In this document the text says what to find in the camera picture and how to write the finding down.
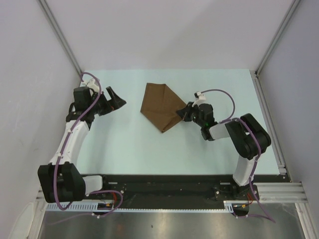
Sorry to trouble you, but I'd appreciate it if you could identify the purple cable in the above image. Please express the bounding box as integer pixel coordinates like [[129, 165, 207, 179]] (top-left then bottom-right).
[[47, 72, 124, 225], [202, 89, 276, 224]]

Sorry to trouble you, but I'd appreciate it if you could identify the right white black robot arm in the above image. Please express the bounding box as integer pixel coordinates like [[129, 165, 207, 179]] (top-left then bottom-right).
[[176, 102, 271, 200]]

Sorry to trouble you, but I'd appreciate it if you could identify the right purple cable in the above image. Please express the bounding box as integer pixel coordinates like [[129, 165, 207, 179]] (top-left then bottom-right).
[[202, 89, 276, 224]]

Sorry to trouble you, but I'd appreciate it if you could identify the brown cloth napkin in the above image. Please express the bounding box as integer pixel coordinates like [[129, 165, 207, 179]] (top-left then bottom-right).
[[141, 83, 186, 133]]

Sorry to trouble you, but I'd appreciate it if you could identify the aluminium frame rail front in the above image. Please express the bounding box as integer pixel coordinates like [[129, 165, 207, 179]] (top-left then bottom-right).
[[36, 181, 306, 203]]

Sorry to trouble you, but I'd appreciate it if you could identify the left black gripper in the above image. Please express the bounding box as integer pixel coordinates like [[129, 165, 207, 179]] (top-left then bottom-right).
[[88, 87, 126, 117]]

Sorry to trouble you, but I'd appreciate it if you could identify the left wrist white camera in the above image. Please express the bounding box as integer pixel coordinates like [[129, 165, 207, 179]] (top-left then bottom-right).
[[80, 78, 100, 93]]

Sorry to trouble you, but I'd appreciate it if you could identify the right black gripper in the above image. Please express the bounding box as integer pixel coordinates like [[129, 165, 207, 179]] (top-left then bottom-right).
[[176, 102, 204, 127]]

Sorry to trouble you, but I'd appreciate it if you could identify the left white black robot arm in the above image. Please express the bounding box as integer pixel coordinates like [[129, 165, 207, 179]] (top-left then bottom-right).
[[37, 86, 126, 203]]

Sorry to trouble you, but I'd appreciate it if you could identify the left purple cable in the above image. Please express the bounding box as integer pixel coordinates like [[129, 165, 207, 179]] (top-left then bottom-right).
[[47, 72, 124, 225]]

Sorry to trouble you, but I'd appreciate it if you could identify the white slotted cable duct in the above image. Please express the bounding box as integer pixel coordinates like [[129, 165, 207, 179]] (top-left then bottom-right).
[[46, 202, 235, 213]]

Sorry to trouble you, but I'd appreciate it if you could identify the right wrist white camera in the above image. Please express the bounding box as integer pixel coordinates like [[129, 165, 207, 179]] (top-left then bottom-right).
[[192, 92, 206, 107]]

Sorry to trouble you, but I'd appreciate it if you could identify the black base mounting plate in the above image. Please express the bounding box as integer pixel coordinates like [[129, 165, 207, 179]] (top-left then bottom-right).
[[88, 174, 287, 211]]

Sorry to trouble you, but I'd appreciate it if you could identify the wrist white camera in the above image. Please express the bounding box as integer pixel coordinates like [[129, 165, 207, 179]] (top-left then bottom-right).
[[80, 78, 100, 93], [192, 92, 206, 107]]

